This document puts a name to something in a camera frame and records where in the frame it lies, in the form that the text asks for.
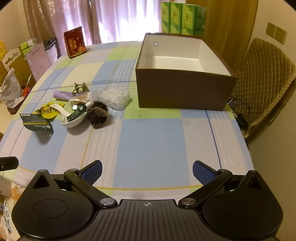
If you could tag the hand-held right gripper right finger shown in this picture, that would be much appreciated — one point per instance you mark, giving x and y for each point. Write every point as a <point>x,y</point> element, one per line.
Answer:
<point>203,172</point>

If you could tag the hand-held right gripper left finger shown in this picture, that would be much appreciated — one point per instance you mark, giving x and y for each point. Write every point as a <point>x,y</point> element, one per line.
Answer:
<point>92,172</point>

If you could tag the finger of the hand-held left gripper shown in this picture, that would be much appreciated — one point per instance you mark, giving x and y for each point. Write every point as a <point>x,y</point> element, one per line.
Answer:
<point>9,163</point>

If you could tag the large dark green packet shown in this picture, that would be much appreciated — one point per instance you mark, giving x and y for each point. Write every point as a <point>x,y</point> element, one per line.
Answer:
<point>37,122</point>

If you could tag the white ceramic spoon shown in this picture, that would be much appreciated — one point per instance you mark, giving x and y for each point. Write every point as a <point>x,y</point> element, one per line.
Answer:
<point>72,124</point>

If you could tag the small dark green packet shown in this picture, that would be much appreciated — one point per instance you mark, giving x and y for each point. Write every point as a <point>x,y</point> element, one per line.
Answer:
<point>76,114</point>

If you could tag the yellow snack packet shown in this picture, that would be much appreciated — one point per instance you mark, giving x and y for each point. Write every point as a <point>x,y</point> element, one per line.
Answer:
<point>47,111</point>

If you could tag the clear bag of toothpicks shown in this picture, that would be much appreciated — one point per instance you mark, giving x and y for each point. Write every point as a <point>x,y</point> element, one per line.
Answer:
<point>81,98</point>

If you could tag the clear plastic box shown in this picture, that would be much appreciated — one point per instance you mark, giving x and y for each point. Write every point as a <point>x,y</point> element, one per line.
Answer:
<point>115,96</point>

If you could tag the purple tube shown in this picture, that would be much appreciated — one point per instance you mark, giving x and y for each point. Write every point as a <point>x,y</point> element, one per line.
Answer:
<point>61,95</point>

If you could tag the dark hair claw clip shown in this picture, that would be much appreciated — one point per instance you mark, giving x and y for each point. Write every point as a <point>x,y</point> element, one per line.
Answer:
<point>80,89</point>

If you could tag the brown cardboard storage box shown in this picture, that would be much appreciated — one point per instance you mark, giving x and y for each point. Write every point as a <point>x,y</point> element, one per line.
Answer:
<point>182,90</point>

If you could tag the white plastic bag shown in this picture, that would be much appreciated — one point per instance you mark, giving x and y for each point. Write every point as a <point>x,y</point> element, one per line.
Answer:
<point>10,89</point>

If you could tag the purple cardboard box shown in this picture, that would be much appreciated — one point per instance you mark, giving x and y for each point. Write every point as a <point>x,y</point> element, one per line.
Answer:
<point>38,61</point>

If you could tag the chair with quilted cover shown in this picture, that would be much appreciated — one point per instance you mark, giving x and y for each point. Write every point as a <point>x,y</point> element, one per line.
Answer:
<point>263,74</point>

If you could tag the small green tissue box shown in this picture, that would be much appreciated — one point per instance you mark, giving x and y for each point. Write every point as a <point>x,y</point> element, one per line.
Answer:
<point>26,46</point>

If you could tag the stack of white plates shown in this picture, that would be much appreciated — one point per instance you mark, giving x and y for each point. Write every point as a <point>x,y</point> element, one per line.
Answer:
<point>52,52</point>

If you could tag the red gift box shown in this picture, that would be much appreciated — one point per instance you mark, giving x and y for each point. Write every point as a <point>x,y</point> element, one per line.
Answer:
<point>75,42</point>

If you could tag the pink patterned curtain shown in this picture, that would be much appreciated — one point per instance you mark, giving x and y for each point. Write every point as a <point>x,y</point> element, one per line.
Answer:
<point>81,20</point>

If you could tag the green tissue pack bundle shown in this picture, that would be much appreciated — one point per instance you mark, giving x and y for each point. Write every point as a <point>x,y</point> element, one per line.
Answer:
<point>180,18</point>

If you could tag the beige wall socket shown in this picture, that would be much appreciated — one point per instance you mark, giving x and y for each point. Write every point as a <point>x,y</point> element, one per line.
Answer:
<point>281,35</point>
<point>271,29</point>

